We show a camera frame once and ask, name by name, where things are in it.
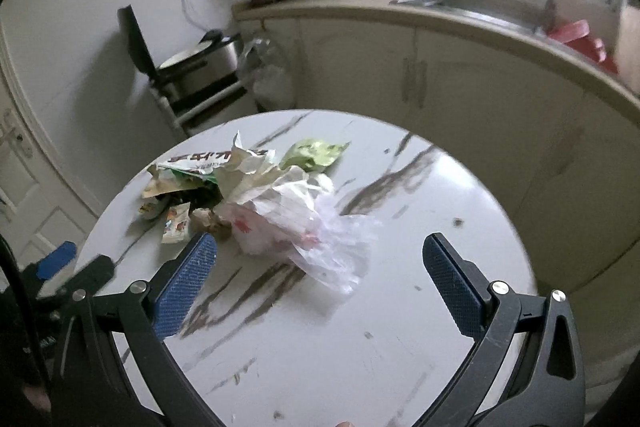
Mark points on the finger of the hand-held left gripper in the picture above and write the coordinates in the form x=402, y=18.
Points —
x=57, y=257
x=95, y=271

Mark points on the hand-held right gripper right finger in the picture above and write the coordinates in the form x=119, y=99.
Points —
x=452, y=292

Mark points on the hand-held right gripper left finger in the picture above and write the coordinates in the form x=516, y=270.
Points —
x=185, y=287

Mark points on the white packet with red print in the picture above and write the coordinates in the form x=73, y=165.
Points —
x=200, y=161

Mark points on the white plastic bag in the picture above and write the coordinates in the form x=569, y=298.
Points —
x=300, y=227

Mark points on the light green packet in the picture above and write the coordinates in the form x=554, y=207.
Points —
x=312, y=153

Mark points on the person's right hand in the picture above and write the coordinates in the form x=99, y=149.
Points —
x=346, y=424

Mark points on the small printed sachet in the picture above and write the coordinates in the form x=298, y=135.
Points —
x=176, y=222
x=150, y=208

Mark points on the brown crumpled scrap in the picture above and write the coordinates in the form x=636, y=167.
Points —
x=210, y=221

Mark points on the white panelled door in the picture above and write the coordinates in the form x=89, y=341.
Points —
x=30, y=187

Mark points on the dark green packet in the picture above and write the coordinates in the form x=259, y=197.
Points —
x=185, y=184

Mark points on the crumpled cream paper wrapper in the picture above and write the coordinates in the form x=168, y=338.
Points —
x=250, y=184

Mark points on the white storage cart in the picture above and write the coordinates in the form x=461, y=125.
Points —
x=210, y=102

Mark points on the black and silver rice cooker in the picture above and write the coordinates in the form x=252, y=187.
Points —
x=200, y=67

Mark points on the clear hanging plastic bag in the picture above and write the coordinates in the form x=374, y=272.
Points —
x=265, y=72

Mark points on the beige kitchen countertop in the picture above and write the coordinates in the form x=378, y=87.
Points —
x=500, y=39

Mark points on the red plastic bag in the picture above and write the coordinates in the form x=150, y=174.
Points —
x=580, y=39

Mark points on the steel kitchen sink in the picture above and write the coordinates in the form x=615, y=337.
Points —
x=475, y=4

